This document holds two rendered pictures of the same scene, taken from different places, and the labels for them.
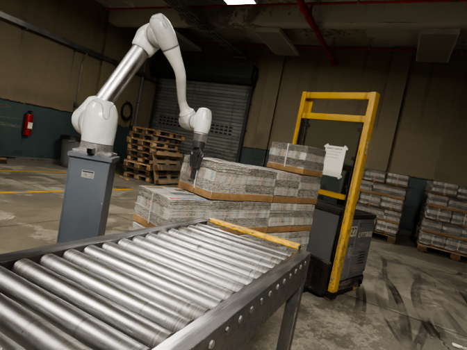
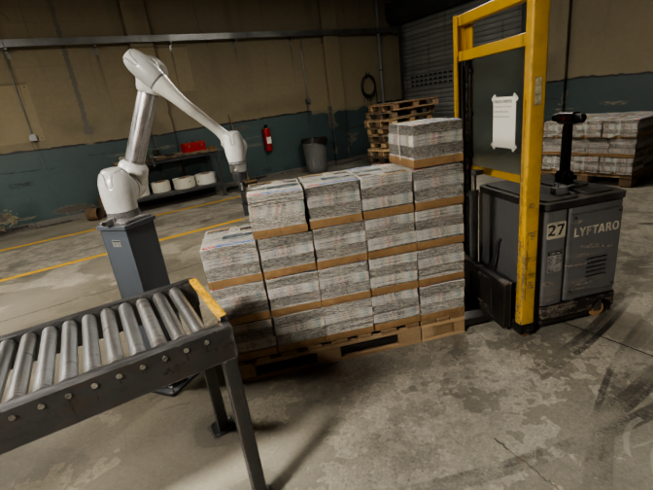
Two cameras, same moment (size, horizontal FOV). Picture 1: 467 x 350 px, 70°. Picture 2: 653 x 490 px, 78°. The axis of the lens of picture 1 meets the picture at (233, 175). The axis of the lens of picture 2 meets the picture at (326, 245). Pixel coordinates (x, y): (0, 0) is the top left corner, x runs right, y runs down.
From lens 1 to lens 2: 1.48 m
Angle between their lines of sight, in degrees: 37
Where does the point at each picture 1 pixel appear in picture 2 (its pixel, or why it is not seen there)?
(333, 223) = not seen: hidden behind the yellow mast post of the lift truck
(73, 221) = (125, 285)
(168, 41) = (145, 78)
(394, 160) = not seen: outside the picture
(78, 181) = (114, 251)
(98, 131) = (108, 202)
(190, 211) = (230, 258)
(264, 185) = (340, 203)
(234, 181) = (282, 211)
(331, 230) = not seen: hidden behind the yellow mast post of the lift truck
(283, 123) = (589, 25)
